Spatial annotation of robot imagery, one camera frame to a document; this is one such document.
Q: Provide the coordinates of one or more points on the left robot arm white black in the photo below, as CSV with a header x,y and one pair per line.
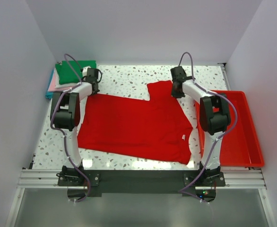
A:
x,y
65,113

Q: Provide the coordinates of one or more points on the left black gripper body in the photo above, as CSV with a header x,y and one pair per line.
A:
x,y
98,91

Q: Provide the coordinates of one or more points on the red plastic bin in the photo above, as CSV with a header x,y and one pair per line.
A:
x,y
241,148

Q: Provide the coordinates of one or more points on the red t shirt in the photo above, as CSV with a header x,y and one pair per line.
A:
x,y
156,129

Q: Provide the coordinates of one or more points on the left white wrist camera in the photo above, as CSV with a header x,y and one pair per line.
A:
x,y
84,70

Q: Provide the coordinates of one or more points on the teal folded t shirt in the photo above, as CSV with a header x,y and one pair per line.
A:
x,y
51,85

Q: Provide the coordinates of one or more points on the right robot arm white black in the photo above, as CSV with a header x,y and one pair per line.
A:
x,y
214,114

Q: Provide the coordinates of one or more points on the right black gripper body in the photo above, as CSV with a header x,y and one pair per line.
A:
x,y
176,93

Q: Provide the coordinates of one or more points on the pink folded t shirt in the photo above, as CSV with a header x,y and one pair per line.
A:
x,y
60,89

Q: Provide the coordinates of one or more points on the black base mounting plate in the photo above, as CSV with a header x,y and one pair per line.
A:
x,y
95,183

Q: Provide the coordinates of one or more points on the green folded t shirt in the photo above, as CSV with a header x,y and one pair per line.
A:
x,y
67,75

